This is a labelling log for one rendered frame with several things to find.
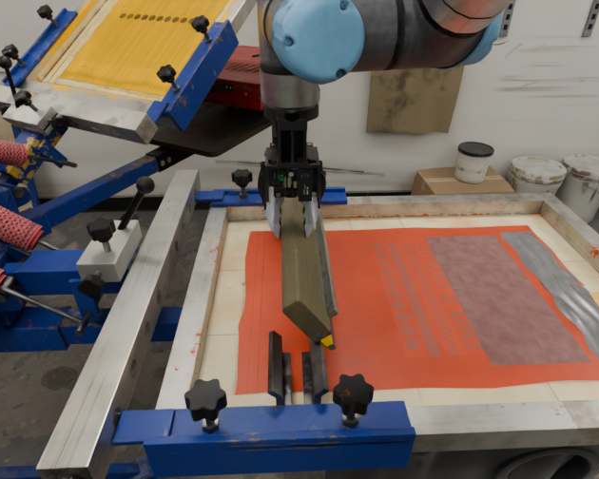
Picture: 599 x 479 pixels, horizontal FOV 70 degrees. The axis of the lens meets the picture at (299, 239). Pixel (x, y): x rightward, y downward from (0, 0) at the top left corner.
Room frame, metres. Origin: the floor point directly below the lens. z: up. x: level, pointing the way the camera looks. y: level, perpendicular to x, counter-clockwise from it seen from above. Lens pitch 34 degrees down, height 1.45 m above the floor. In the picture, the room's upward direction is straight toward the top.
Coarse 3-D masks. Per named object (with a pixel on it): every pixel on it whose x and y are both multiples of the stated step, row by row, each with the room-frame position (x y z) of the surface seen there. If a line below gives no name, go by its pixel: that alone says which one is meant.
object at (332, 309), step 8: (320, 208) 0.70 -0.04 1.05; (320, 216) 0.67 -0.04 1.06; (320, 224) 0.63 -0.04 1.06; (320, 232) 0.61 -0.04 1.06; (320, 240) 0.59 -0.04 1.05; (320, 248) 0.57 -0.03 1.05; (320, 256) 0.55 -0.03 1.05; (328, 256) 0.55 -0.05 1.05; (320, 264) 0.53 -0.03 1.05; (328, 264) 0.52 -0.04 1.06; (328, 272) 0.50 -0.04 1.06; (328, 280) 0.48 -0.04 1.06; (328, 288) 0.46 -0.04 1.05; (328, 296) 0.45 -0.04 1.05; (328, 304) 0.43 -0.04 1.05; (336, 304) 0.43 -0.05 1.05; (328, 312) 0.42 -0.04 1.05; (336, 312) 0.42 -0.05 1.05
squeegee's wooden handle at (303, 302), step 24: (288, 216) 0.60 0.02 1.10; (288, 240) 0.53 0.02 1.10; (312, 240) 0.57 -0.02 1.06; (288, 264) 0.47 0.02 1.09; (312, 264) 0.50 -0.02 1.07; (288, 288) 0.42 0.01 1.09; (312, 288) 0.44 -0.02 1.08; (288, 312) 0.39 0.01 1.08; (312, 312) 0.39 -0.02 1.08; (312, 336) 0.39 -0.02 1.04
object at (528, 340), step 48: (528, 288) 0.58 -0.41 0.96; (240, 336) 0.47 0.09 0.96; (288, 336) 0.47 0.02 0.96; (336, 336) 0.47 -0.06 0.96; (384, 336) 0.47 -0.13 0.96; (480, 336) 0.47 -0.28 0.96; (528, 336) 0.47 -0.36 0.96; (576, 336) 0.47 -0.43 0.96; (240, 384) 0.38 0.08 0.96; (336, 384) 0.38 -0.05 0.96; (384, 384) 0.38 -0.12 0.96; (432, 384) 0.38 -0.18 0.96; (480, 384) 0.38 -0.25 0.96; (528, 384) 0.38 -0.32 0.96
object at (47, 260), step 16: (32, 256) 0.56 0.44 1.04; (48, 256) 0.56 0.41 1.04; (64, 256) 0.56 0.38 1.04; (80, 256) 0.56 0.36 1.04; (32, 272) 0.52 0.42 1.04; (48, 272) 0.52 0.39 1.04; (64, 272) 0.52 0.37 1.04; (32, 288) 0.52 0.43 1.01; (48, 288) 0.52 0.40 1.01; (64, 288) 0.52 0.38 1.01; (112, 288) 0.53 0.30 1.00
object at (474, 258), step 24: (264, 240) 0.73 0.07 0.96; (336, 240) 0.73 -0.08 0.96; (360, 240) 0.73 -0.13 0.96; (384, 240) 0.73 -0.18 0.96; (408, 240) 0.73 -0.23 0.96; (432, 240) 0.73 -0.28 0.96; (456, 240) 0.73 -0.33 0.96; (480, 240) 0.73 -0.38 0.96; (504, 240) 0.73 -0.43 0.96; (264, 264) 0.65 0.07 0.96; (336, 264) 0.65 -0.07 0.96; (360, 264) 0.65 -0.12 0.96; (456, 264) 0.65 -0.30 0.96; (480, 264) 0.65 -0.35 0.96; (504, 264) 0.65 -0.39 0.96; (264, 288) 0.58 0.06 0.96; (336, 288) 0.58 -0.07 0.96; (360, 288) 0.58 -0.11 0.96; (456, 288) 0.58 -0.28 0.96; (480, 288) 0.58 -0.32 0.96
